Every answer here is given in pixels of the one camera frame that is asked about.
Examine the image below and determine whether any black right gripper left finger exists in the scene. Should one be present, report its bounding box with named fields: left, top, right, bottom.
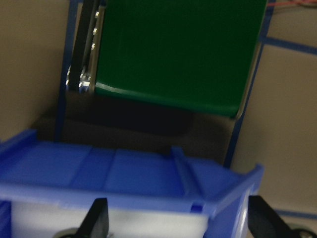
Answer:
left=75, top=198, right=109, bottom=238

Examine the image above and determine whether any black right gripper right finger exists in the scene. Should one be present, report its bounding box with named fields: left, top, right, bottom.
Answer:
left=248, top=195, right=292, bottom=238

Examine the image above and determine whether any white foam pad right bin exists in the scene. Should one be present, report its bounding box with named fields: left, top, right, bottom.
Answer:
left=11, top=202, right=208, bottom=238

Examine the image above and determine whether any blue right plastic bin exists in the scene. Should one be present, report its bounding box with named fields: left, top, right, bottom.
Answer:
left=0, top=130, right=264, bottom=238

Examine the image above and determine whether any green conveyor belt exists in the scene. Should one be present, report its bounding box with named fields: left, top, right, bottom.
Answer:
left=64, top=0, right=267, bottom=118

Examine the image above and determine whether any red black wire pair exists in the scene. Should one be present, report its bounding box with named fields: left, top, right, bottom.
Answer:
left=267, top=0, right=317, bottom=8

